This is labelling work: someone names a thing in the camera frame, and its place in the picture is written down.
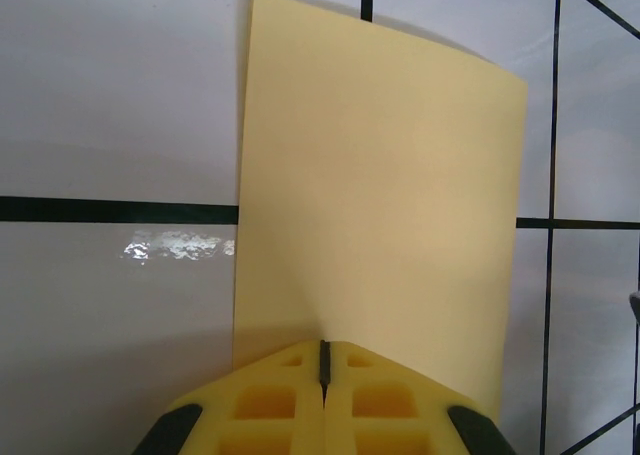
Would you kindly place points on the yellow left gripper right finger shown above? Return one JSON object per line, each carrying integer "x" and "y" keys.
{"x": 390, "y": 390}

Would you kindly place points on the yellow cloth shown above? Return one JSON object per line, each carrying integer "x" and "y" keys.
{"x": 375, "y": 175}

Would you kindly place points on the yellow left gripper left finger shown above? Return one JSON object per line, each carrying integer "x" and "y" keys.
{"x": 265, "y": 390}

